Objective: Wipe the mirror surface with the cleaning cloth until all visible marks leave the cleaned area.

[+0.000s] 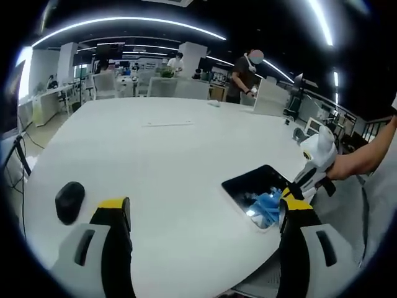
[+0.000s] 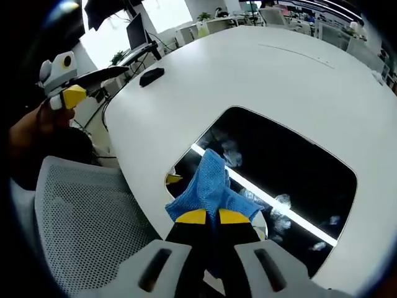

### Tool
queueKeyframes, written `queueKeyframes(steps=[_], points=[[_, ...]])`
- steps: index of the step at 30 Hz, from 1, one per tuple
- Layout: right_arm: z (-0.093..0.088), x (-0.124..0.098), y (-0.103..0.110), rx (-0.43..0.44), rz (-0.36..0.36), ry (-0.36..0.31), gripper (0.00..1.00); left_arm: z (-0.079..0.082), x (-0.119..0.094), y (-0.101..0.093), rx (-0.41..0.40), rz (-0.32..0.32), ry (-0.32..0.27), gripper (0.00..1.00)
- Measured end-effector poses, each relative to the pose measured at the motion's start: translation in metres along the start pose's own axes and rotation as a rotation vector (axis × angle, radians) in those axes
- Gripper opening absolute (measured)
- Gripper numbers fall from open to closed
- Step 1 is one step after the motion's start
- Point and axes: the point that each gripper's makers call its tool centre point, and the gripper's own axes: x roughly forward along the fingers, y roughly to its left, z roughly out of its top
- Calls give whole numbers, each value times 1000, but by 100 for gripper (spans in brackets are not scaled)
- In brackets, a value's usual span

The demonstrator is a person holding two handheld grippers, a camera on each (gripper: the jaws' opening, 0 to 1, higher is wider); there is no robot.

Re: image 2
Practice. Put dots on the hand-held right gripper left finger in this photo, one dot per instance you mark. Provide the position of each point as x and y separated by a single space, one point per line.
183 248

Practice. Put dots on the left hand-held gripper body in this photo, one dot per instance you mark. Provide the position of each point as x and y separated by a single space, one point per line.
57 73

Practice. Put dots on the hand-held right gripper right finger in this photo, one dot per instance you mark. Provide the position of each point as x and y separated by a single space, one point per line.
245 248

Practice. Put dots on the blue cleaning cloth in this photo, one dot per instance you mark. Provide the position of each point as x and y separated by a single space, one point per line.
211 186

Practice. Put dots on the person's left hand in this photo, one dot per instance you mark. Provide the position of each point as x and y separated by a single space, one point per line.
57 118

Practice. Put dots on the small green potted plant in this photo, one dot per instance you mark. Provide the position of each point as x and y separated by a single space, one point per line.
117 56

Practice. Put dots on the small black case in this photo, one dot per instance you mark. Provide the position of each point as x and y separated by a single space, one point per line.
151 76

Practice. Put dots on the computer monitor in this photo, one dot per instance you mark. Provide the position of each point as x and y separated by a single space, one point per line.
136 31

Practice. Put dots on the grey mesh office chair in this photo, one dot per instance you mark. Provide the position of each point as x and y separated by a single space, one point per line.
83 217

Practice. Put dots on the yellow-green bag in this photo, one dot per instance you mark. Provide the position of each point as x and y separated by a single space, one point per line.
203 31

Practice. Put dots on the green potted plant on desk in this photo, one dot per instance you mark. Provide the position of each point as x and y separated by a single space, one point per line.
204 16

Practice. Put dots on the white office chair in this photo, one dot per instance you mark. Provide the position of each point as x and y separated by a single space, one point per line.
273 15

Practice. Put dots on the small white object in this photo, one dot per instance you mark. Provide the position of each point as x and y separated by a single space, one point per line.
378 76

